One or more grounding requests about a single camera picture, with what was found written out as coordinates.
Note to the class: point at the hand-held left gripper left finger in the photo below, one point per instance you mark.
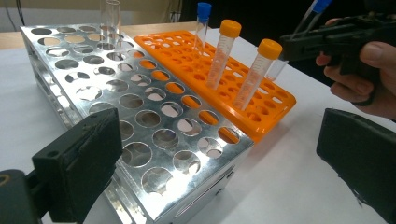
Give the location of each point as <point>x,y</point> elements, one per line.
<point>77,168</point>

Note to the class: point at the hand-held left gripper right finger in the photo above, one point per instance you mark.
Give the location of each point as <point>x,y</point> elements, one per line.
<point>358,155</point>

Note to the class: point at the orange-capped clear test tube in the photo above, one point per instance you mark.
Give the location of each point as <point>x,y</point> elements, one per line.
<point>230,28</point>
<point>269,48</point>

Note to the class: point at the blue-capped clear test tube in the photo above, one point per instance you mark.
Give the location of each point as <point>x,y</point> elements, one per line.
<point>322,4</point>
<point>204,11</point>

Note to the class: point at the orange plastic test tube rack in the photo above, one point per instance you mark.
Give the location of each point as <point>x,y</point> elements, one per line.
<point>274,121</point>

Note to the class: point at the silver metal test tube rack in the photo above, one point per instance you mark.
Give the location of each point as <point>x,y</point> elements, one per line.
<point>193,202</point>

